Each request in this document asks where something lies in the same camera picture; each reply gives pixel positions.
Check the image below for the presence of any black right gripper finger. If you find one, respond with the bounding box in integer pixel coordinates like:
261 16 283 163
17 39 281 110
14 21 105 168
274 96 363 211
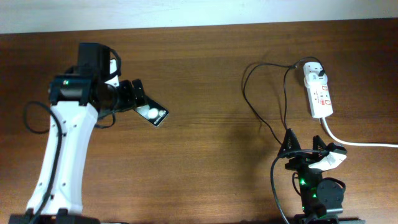
312 135 326 153
277 129 302 157

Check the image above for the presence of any black smartphone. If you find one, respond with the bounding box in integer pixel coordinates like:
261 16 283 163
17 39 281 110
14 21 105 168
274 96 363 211
134 97 169 127

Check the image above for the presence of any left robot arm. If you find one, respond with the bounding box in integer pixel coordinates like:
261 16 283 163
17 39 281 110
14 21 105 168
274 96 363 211
9 43 147 223

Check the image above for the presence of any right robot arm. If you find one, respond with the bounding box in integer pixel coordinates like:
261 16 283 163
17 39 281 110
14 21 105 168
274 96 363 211
271 129 366 224

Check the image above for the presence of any white usb charger adapter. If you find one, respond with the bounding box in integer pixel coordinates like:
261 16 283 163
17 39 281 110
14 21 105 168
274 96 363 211
303 62 328 88

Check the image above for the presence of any white power strip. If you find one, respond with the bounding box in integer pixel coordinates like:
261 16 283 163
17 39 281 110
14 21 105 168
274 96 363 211
303 62 334 119

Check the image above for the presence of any white power strip cord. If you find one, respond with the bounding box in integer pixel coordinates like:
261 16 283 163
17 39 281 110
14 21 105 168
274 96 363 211
320 116 398 148

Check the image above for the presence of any black charging cable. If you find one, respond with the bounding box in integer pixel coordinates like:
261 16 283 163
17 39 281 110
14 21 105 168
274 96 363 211
241 56 326 146

